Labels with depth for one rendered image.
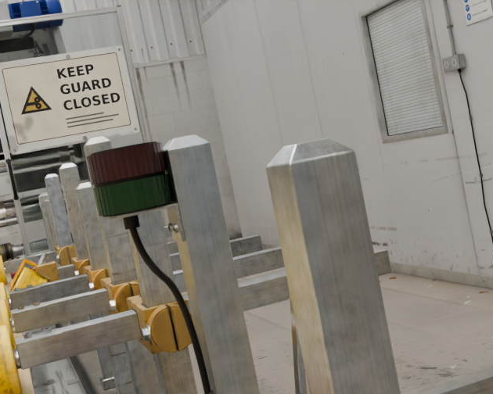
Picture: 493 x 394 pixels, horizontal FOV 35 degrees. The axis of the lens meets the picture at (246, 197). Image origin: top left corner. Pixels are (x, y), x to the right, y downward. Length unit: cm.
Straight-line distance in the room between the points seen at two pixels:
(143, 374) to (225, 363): 51
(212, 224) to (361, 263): 25
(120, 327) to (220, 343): 30
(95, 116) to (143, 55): 665
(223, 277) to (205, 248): 3
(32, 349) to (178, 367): 16
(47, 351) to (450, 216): 454
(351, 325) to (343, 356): 2
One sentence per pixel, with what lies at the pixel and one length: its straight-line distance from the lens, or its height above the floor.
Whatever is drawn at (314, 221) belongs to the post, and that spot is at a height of 108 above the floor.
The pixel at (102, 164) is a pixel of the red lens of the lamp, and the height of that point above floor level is 113.
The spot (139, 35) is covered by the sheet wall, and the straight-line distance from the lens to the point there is 958.
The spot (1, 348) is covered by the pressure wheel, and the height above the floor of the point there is 96.
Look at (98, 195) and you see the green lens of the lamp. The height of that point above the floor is 110.
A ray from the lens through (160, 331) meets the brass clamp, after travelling 84.
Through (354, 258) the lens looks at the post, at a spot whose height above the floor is 105.
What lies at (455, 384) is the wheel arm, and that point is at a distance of 78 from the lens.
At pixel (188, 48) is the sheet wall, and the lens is 971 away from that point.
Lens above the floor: 111
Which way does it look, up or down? 3 degrees down
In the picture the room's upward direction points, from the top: 11 degrees counter-clockwise
